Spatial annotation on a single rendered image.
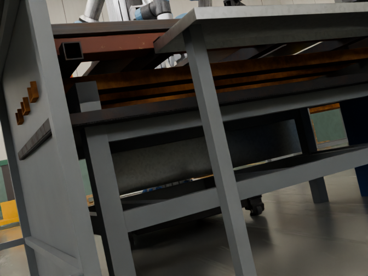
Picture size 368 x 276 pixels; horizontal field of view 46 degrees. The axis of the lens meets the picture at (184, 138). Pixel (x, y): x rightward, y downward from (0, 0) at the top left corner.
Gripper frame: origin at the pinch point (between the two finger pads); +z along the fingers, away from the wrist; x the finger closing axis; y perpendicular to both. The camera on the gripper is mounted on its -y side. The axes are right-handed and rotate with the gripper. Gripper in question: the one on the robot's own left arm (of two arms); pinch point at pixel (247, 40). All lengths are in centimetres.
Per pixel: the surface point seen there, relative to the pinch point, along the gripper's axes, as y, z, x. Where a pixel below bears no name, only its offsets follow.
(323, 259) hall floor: 29, 87, 49
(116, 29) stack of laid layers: 76, 5, 37
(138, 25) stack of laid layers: 69, 4, 37
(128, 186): 56, 54, -41
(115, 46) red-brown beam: 78, 10, 37
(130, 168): 53, 46, -41
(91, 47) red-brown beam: 85, 10, 37
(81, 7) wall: -234, -423, -969
